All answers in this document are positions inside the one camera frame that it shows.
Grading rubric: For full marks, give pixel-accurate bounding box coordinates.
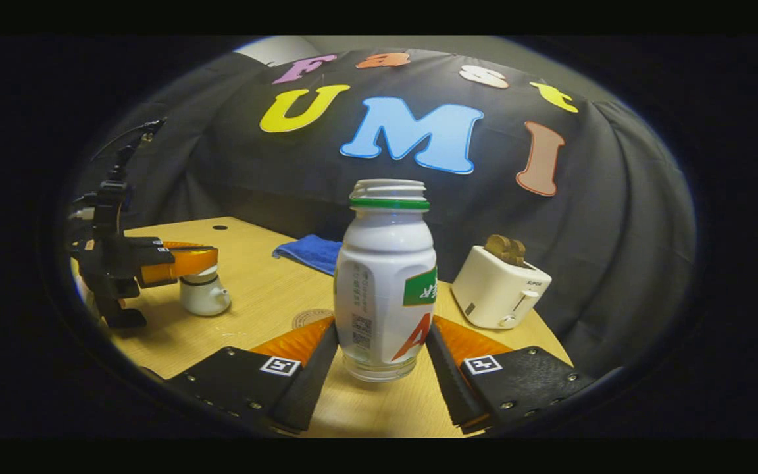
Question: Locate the white plastic water bottle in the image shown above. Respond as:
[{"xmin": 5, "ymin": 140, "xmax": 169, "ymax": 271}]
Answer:
[{"xmin": 333, "ymin": 179, "xmax": 438, "ymax": 382}]

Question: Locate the white toaster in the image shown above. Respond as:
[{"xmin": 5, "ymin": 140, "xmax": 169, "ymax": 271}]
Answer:
[{"xmin": 450, "ymin": 245, "xmax": 552, "ymax": 329}]

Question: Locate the black backdrop cloth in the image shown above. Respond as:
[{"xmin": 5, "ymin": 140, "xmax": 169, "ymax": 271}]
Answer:
[{"xmin": 66, "ymin": 49, "xmax": 697, "ymax": 379}]

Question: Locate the blue folded towel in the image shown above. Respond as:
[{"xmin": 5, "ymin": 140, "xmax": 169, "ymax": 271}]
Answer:
[{"xmin": 272, "ymin": 234, "xmax": 343, "ymax": 276}]

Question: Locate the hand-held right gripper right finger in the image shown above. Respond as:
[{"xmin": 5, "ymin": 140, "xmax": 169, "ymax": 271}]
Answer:
[{"xmin": 425, "ymin": 315, "xmax": 597, "ymax": 434}]

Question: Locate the black cable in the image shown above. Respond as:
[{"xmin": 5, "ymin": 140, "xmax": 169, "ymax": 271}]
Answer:
[{"xmin": 88, "ymin": 117, "xmax": 167, "ymax": 165}]

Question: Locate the white ceramic teacup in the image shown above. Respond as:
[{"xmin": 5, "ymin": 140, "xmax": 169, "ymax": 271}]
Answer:
[{"xmin": 178, "ymin": 276, "xmax": 232, "ymax": 317}]

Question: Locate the white teacup lid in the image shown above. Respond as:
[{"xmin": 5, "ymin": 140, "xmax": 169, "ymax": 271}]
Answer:
[{"xmin": 182, "ymin": 265, "xmax": 220, "ymax": 286}]

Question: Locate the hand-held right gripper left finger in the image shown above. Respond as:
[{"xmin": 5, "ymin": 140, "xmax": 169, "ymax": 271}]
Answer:
[{"xmin": 168, "ymin": 316, "xmax": 340, "ymax": 435}]

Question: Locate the round brown coaster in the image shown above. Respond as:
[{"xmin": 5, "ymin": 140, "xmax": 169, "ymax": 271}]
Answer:
[{"xmin": 291, "ymin": 308, "xmax": 335, "ymax": 330}]

